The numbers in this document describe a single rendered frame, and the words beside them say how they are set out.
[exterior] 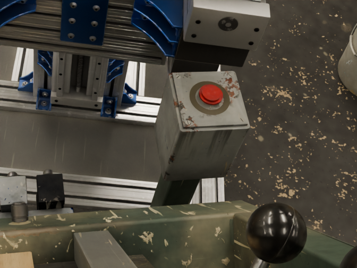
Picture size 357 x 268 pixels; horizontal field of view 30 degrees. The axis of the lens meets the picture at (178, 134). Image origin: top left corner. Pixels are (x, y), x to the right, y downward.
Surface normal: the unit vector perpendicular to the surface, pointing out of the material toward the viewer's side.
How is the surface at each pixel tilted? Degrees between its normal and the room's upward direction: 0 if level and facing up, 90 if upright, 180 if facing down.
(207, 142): 90
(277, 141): 0
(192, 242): 35
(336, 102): 0
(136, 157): 0
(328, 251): 55
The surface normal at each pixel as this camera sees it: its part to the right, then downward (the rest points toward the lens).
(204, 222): 0.25, 0.04
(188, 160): 0.17, 0.84
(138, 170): 0.18, -0.54
